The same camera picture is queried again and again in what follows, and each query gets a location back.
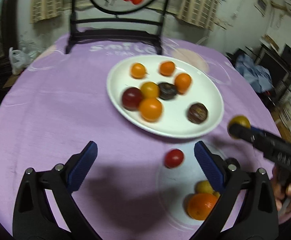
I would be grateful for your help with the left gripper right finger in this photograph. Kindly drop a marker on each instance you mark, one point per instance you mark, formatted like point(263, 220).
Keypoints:
point(257, 217)

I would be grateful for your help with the small orange on plate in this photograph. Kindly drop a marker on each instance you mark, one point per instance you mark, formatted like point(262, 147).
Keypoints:
point(150, 90)
point(167, 68)
point(138, 71)

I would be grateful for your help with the purple tablecloth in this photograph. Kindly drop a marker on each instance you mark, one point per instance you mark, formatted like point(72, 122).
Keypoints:
point(56, 107)

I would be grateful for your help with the large yellow-green fruit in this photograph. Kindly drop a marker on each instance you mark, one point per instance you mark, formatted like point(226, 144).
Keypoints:
point(238, 119)

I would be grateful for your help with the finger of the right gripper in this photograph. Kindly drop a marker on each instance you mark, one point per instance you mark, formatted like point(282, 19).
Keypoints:
point(238, 131)

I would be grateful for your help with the dark water chestnut front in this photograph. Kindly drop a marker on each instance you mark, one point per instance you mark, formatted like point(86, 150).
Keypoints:
point(197, 113)

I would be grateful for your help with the white plastic bag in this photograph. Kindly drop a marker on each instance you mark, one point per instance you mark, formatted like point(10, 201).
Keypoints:
point(19, 61)

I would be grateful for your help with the small yellow fruit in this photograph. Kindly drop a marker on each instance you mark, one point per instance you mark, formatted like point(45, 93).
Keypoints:
point(204, 187)
point(217, 194)

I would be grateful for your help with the white oval plate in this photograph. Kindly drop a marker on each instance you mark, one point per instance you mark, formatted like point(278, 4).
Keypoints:
point(173, 122)

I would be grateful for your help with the small yellow fruit upper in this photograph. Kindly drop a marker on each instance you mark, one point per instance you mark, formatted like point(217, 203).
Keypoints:
point(217, 194)

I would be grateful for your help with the large orange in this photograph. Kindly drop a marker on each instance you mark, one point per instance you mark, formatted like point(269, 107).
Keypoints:
point(200, 205)
point(182, 82)

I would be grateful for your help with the small yellow fruit lower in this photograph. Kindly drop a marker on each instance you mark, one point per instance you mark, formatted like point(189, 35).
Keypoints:
point(204, 187)

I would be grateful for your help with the person's right hand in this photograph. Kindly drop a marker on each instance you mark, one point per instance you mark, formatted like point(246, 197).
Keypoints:
point(282, 196)

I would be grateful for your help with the dark chestnut on plate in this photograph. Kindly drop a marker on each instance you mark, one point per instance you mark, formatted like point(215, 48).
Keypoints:
point(168, 91)

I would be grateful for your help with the dark red plum tomato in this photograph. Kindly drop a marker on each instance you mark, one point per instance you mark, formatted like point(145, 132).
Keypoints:
point(131, 98)

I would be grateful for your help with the black shelf unit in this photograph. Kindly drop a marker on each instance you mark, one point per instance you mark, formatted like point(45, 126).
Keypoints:
point(279, 70)

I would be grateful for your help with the blue clothes pile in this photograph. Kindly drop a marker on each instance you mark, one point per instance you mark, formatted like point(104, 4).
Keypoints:
point(257, 76)

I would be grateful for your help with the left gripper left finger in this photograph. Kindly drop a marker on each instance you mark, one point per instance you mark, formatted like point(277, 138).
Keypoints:
point(33, 217)

